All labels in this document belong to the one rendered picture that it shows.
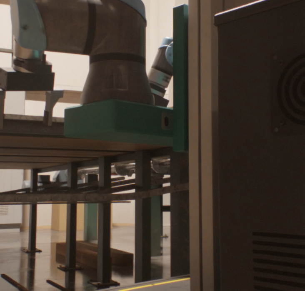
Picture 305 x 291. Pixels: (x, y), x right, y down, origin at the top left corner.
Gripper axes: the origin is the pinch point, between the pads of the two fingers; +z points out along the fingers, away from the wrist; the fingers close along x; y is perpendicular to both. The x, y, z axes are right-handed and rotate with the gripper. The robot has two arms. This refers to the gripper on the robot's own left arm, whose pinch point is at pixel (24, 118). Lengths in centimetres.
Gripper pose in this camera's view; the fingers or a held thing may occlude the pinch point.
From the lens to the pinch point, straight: 145.3
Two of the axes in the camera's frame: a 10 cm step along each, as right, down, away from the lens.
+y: -6.0, -3.3, 7.3
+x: -7.9, 0.7, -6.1
